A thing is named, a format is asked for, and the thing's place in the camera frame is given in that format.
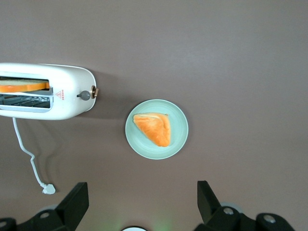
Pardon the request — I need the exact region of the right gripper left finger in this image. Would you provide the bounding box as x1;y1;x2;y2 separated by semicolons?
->
26;182;90;231

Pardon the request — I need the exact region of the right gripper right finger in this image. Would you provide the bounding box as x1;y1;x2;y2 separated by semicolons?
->
194;180;256;231

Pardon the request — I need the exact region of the white two-slot toaster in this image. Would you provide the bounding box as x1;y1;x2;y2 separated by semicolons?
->
0;63;100;121

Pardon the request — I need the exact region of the pale green round plate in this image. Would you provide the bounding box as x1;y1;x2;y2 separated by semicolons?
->
125;99;189;160

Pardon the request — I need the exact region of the orange triangular pastry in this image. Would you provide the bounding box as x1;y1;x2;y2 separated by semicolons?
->
133;112;172;148

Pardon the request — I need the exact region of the bread slice with orange crust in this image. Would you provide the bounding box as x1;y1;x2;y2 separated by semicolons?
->
0;78;51;93

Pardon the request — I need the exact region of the brown table mat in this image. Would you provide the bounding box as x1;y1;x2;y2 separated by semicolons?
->
0;0;308;231

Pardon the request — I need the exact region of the white power cord with plug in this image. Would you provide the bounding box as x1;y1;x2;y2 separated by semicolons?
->
12;117;56;195

